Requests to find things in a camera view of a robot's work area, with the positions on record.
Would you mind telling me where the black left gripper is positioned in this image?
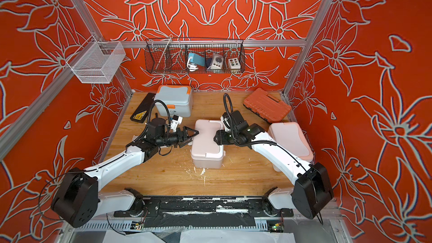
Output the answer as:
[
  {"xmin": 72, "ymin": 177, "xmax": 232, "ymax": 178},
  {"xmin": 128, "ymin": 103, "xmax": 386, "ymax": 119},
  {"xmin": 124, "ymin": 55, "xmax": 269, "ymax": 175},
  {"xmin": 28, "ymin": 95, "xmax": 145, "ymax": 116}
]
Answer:
[{"xmin": 157, "ymin": 127, "xmax": 199, "ymax": 149}]

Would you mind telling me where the pink medicine chest box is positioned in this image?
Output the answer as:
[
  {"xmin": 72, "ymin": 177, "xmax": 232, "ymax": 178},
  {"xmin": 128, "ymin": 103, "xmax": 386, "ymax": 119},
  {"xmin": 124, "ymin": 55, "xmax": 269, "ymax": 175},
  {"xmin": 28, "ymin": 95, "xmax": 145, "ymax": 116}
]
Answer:
[{"xmin": 191, "ymin": 119, "xmax": 225, "ymax": 169}]

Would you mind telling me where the white pink first aid kit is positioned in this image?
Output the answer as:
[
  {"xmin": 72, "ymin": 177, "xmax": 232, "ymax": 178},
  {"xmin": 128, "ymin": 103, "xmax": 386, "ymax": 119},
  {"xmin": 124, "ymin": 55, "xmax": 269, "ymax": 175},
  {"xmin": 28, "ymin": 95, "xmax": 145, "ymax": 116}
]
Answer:
[{"xmin": 268, "ymin": 122, "xmax": 314, "ymax": 164}]

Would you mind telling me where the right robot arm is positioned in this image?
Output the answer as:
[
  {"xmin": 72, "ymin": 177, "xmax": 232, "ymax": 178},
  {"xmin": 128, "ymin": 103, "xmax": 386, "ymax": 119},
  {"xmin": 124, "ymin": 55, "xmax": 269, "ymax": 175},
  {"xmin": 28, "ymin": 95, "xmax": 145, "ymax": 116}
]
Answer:
[{"xmin": 214, "ymin": 110, "xmax": 334, "ymax": 219}]

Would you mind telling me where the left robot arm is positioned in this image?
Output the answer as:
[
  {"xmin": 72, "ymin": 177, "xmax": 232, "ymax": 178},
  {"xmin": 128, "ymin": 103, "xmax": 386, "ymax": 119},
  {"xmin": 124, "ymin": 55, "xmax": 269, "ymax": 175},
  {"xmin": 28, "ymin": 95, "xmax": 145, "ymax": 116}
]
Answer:
[{"xmin": 51, "ymin": 118, "xmax": 199, "ymax": 228}]

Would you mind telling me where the grey orange medicine chest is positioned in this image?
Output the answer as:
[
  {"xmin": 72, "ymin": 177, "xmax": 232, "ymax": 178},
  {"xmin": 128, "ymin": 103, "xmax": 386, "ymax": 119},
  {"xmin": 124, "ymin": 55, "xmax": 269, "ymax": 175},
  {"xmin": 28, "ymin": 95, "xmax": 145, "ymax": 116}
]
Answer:
[{"xmin": 154, "ymin": 85, "xmax": 193, "ymax": 118}]

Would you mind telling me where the red plastic tool case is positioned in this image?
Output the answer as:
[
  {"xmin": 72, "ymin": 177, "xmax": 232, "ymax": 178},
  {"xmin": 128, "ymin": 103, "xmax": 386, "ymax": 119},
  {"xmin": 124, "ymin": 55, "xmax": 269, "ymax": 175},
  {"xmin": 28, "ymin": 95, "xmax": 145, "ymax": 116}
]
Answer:
[{"xmin": 243, "ymin": 88, "xmax": 291, "ymax": 124}]

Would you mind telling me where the black warning label case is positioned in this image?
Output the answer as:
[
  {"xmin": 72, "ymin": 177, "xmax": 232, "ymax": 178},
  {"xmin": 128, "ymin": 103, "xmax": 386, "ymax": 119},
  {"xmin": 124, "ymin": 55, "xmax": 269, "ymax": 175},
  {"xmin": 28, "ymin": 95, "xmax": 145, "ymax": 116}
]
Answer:
[{"xmin": 130, "ymin": 93, "xmax": 156, "ymax": 123}]

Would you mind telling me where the white button box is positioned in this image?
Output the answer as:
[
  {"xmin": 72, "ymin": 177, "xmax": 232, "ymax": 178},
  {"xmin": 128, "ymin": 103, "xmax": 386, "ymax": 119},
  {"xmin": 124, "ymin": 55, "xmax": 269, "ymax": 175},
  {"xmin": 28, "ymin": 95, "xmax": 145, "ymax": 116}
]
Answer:
[{"xmin": 227, "ymin": 58, "xmax": 241, "ymax": 72}]

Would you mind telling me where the white device with dials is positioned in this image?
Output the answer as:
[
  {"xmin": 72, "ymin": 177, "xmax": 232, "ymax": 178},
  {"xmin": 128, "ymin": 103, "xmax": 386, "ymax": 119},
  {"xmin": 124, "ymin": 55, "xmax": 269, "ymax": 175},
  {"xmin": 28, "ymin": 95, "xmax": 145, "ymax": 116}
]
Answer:
[{"xmin": 210, "ymin": 54, "xmax": 224, "ymax": 70}]

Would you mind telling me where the blue item in basket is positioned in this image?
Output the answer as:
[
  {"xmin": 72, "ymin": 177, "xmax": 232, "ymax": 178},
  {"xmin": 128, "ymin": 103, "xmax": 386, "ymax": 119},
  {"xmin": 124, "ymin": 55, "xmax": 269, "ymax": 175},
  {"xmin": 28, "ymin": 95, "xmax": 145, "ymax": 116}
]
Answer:
[{"xmin": 187, "ymin": 52, "xmax": 205, "ymax": 66}]

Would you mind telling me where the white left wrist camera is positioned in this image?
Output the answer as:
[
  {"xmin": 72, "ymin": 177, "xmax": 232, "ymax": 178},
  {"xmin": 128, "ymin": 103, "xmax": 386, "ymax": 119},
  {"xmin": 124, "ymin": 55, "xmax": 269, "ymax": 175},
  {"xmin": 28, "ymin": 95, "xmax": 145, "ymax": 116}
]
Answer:
[{"xmin": 170, "ymin": 115, "xmax": 183, "ymax": 132}]

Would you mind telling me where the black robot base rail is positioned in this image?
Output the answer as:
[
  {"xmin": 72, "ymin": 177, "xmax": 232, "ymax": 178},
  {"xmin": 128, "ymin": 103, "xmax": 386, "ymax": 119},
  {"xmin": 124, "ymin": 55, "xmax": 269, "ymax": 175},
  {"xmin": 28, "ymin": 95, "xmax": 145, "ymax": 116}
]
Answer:
[{"xmin": 113, "ymin": 196, "xmax": 294, "ymax": 218}]

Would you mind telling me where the aluminium frame post left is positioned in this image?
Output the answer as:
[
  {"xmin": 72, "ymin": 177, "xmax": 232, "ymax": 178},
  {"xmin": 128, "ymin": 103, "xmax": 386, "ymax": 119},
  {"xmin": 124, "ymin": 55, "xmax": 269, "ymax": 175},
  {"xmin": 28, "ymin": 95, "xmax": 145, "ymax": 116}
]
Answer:
[{"xmin": 71, "ymin": 0, "xmax": 133, "ymax": 97}]

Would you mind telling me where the aluminium frame post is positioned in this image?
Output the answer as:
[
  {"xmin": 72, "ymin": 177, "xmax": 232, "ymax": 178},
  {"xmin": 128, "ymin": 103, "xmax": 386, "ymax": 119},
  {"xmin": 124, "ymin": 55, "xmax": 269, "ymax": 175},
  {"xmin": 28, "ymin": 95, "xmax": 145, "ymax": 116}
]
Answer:
[
  {"xmin": 281, "ymin": 0, "xmax": 333, "ymax": 101},
  {"xmin": 71, "ymin": 0, "xmax": 133, "ymax": 97}
]

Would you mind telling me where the black wire wall basket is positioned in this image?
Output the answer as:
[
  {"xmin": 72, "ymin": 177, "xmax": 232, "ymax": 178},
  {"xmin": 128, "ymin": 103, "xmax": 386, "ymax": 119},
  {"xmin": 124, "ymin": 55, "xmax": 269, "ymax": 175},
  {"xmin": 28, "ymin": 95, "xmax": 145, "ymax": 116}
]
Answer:
[{"xmin": 144, "ymin": 37, "xmax": 246, "ymax": 74}]

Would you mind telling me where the aluminium horizontal back rail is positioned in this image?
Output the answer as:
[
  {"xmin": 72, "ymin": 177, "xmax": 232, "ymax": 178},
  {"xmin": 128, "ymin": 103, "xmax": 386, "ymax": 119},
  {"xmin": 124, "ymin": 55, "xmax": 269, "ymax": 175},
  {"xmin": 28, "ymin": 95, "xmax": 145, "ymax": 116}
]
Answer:
[{"xmin": 119, "ymin": 39, "xmax": 306, "ymax": 48}]

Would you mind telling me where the white wire mesh basket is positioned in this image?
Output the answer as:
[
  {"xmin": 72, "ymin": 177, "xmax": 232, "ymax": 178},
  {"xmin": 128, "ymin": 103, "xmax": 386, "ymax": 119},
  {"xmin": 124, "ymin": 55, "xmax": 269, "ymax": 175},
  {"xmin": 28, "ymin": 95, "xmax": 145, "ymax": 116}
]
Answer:
[{"xmin": 67, "ymin": 42, "xmax": 126, "ymax": 84}]

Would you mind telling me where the aluminium frame post right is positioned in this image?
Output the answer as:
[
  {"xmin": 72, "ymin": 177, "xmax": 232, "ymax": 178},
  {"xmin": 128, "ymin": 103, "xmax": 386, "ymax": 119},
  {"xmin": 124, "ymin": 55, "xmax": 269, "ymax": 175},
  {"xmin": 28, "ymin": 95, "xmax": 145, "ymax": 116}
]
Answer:
[{"xmin": 281, "ymin": 0, "xmax": 333, "ymax": 101}]

